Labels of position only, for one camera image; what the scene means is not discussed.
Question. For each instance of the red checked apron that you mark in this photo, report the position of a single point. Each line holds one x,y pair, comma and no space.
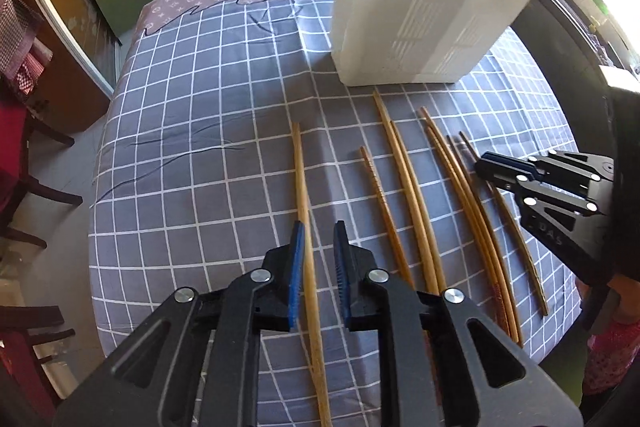
20,37

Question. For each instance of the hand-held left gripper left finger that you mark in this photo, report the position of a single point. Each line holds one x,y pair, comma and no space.
296,272

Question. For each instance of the blue checked tablecloth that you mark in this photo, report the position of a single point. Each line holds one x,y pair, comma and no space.
200,157

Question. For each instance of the pink patterned clothing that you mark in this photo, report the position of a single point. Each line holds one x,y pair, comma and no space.
615,357

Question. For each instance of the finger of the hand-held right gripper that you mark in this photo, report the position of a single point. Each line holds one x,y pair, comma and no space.
525,189
510,163

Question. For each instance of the brown wooden chopstick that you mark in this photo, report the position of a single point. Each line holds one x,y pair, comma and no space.
445,163
440,142
383,207
456,151
526,255

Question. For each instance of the long pale wooden chopstick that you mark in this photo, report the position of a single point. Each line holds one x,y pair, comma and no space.
300,187
439,274

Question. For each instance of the pair of long wooden chopsticks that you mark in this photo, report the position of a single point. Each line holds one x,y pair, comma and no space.
382,112

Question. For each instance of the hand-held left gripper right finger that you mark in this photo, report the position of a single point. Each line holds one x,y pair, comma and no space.
341,277

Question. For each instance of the person's right forearm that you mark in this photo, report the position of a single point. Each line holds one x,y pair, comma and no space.
627,302

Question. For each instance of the red cushioned wooden chair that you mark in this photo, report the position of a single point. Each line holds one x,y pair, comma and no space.
25,347
20,147

